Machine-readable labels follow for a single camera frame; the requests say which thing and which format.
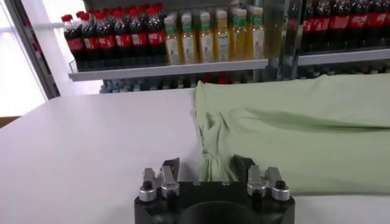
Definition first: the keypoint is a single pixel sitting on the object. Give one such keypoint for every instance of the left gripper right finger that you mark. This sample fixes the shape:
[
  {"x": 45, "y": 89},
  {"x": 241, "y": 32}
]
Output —
[{"x": 256, "y": 182}]

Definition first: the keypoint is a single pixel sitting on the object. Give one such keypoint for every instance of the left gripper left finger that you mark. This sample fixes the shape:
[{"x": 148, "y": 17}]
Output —
[{"x": 167, "y": 185}]

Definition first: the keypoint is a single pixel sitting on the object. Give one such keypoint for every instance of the green polo shirt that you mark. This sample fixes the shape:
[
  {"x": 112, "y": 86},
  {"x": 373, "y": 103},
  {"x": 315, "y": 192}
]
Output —
[{"x": 304, "y": 137}]

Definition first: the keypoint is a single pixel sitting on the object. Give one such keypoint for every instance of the dark bottle red label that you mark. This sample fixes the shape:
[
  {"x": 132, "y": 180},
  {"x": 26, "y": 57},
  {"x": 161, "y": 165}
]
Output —
[
  {"x": 207, "y": 79},
  {"x": 222, "y": 80}
]

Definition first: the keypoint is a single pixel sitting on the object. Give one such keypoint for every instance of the grey metal shelf unit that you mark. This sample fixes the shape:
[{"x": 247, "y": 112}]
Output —
[
  {"x": 341, "y": 57},
  {"x": 167, "y": 70}
]

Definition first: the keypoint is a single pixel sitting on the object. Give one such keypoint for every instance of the cola bottle red cap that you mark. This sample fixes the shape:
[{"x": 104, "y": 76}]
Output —
[
  {"x": 320, "y": 24},
  {"x": 74, "y": 44},
  {"x": 339, "y": 22},
  {"x": 139, "y": 39},
  {"x": 376, "y": 19},
  {"x": 91, "y": 42},
  {"x": 106, "y": 41},
  {"x": 307, "y": 25},
  {"x": 358, "y": 20},
  {"x": 387, "y": 18},
  {"x": 123, "y": 39},
  {"x": 156, "y": 37}
]

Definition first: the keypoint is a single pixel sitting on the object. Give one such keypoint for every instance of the brown cardboard box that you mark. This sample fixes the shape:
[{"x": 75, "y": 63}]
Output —
[{"x": 7, "y": 121}]

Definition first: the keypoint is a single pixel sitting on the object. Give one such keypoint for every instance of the black window frame pole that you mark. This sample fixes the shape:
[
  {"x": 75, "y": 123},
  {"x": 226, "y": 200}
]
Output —
[{"x": 35, "y": 51}]

